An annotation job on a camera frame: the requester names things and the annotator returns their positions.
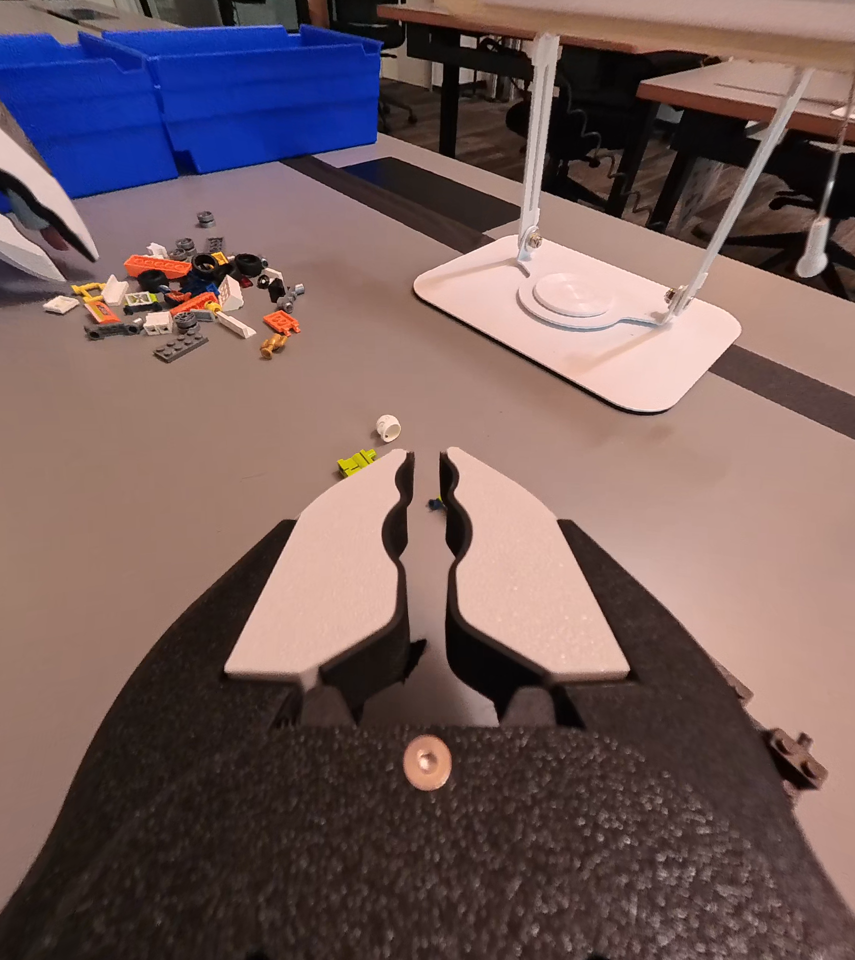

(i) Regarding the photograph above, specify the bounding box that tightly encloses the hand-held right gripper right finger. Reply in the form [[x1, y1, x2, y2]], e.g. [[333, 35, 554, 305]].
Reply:
[[440, 447, 633, 687]]

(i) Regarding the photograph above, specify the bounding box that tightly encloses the black lego chassis piece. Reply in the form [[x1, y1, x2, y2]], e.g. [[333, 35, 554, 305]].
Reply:
[[720, 668, 831, 793]]

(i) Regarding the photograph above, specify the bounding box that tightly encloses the pile of lego pieces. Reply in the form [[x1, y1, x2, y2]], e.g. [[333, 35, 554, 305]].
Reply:
[[42, 210, 313, 366]]

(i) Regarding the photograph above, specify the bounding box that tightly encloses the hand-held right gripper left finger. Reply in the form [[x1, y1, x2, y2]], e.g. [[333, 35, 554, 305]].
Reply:
[[225, 447, 417, 687]]

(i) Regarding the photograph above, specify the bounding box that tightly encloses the white wire screen stand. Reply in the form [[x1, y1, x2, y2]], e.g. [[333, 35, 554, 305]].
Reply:
[[413, 30, 855, 415]]

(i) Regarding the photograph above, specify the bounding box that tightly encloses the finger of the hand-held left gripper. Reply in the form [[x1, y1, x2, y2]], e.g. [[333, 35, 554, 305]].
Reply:
[[0, 158, 69, 286], [0, 111, 100, 265]]

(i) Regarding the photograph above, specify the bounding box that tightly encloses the wooden desk black frame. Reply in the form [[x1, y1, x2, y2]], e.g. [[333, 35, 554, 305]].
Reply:
[[638, 60, 855, 249]]

